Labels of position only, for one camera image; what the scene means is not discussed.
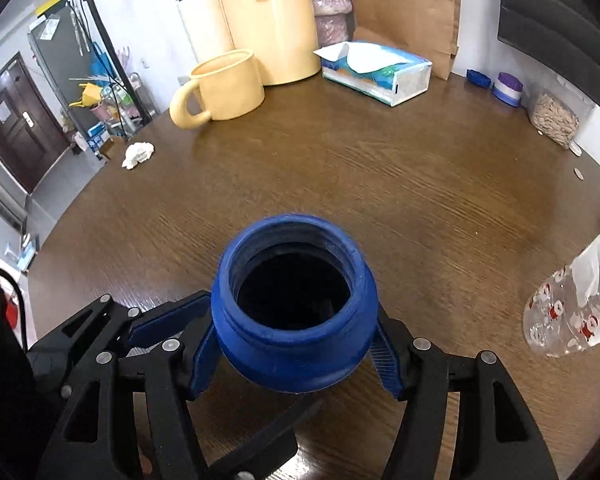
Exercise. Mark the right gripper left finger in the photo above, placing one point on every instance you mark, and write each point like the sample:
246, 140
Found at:
168, 354

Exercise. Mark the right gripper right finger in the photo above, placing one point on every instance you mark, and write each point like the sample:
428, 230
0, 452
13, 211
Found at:
496, 437

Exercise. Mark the blue plastic bottle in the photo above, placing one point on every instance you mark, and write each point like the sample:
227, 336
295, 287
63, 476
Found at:
294, 304

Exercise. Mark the clear christmas glass cup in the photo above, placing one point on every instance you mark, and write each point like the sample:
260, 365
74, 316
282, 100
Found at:
563, 315

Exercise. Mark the crumpled white tissue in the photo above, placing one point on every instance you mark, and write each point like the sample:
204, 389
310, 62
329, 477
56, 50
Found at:
136, 153

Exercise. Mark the dark wooden door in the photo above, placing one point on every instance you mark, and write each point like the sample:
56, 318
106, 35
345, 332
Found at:
31, 139

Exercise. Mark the yellow mug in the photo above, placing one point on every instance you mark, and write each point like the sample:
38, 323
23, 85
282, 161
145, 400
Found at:
222, 88

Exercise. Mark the clear jar with nuts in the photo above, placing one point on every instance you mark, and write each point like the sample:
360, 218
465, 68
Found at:
558, 115

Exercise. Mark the white travel flask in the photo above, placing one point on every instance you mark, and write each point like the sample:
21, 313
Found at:
206, 28

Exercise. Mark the purple white lid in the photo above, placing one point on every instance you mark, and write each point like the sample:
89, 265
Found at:
508, 89

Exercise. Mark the tissue box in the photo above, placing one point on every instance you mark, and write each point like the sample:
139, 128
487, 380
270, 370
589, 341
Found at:
388, 75

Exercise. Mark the blue bottle cap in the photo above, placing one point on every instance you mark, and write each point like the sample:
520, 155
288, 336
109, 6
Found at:
478, 79

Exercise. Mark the yellow thermos jug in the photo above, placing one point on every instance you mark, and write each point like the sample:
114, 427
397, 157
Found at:
280, 33

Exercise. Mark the light stand tripod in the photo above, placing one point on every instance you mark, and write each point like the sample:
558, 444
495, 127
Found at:
145, 117

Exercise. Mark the pink vase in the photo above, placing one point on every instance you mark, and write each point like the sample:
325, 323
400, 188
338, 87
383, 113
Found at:
332, 0

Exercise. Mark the brown paper bag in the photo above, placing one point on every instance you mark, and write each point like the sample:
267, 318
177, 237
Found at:
428, 28

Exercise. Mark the wire storage rack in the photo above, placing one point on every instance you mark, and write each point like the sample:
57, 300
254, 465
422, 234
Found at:
102, 110

